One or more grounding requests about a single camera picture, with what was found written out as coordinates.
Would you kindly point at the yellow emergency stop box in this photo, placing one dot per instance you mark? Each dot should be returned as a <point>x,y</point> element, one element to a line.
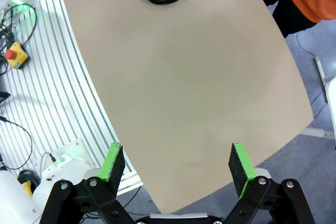
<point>18,56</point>

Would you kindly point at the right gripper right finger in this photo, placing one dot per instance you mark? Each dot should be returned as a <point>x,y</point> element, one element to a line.
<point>241,166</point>

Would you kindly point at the white side table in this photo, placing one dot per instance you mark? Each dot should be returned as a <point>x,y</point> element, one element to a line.
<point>332,103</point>

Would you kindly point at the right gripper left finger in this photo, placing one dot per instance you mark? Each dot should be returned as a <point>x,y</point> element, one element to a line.
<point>113,166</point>

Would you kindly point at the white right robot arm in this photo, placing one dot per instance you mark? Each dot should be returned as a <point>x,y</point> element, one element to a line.
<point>60,171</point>

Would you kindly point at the white slotted mounting frame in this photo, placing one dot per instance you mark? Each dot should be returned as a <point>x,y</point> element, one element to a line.
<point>52,77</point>

